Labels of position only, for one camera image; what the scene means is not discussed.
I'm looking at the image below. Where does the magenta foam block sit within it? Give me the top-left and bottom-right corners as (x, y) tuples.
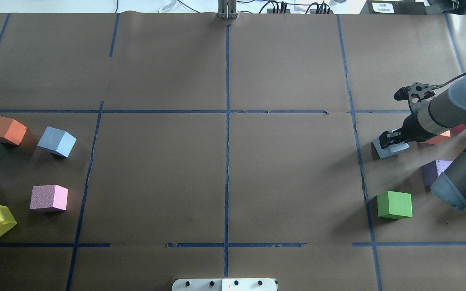
(451, 124), (466, 134)

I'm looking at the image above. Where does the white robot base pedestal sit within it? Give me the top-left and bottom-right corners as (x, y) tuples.
(172, 278), (279, 291)

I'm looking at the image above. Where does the green foam block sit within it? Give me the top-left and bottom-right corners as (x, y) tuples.
(377, 191), (413, 220)

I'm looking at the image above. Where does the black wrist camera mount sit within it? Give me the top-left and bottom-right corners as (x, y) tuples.
(393, 82), (439, 102)

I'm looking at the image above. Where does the purple foam block right side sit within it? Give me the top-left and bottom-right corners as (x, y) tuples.
(421, 160), (452, 187)

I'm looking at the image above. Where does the pink foam block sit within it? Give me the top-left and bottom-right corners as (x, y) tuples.
(29, 185), (69, 212)

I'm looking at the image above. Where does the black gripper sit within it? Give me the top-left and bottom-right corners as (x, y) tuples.
(379, 114), (424, 149)

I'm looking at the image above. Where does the metal camera stand post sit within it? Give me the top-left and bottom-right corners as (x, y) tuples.
(218, 0), (238, 20)

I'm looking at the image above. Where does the light blue block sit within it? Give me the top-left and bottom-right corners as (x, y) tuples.
(372, 138), (409, 159)
(37, 127), (76, 158)

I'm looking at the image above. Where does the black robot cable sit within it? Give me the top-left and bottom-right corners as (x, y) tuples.
(431, 62), (466, 89)

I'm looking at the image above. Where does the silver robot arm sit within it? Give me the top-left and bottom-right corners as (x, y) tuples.
(373, 74), (466, 212)

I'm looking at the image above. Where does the orange foam block left side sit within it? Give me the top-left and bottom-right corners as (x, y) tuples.
(0, 116), (28, 146)

